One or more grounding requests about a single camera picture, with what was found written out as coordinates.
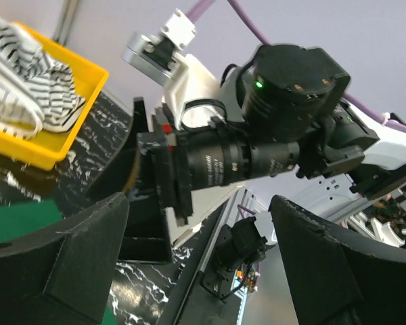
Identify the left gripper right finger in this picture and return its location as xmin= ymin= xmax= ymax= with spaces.
xmin=270 ymin=195 xmax=406 ymax=324

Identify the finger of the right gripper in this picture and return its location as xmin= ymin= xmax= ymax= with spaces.
xmin=85 ymin=97 xmax=149 ymax=202
xmin=118 ymin=196 xmax=172 ymax=264

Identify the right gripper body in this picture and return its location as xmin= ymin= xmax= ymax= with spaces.
xmin=137 ymin=44 xmax=378 ymax=225

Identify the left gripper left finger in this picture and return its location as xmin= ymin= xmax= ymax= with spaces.
xmin=0 ymin=193 xmax=129 ymax=324

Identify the striped black white tank top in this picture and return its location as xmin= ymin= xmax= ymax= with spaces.
xmin=0 ymin=18 xmax=85 ymax=139

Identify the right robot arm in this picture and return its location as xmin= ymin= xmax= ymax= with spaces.
xmin=88 ymin=44 xmax=406 ymax=264

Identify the yellow plastic tray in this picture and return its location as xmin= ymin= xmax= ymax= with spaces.
xmin=0 ymin=18 xmax=108 ymax=171

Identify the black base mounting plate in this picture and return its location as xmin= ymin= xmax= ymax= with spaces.
xmin=156 ymin=201 xmax=227 ymax=325

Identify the white foam box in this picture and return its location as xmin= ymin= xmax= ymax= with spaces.
xmin=162 ymin=54 xmax=244 ymax=249

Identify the green ring binder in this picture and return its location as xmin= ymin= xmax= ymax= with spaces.
xmin=0 ymin=200 xmax=62 ymax=248

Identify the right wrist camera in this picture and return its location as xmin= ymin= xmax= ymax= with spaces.
xmin=122 ymin=9 xmax=219 ymax=107

